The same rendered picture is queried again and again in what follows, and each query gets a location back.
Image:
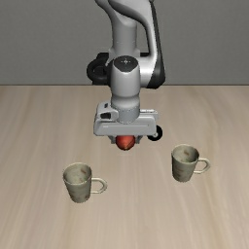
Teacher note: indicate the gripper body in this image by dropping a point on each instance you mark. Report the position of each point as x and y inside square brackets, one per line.
[107, 127]

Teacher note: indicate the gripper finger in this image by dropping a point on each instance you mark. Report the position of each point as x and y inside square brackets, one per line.
[112, 139]
[138, 139]

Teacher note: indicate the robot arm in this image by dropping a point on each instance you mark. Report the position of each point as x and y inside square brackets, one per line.
[126, 42]

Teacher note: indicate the grey-green mug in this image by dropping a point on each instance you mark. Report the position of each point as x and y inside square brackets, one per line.
[183, 163]
[78, 184]

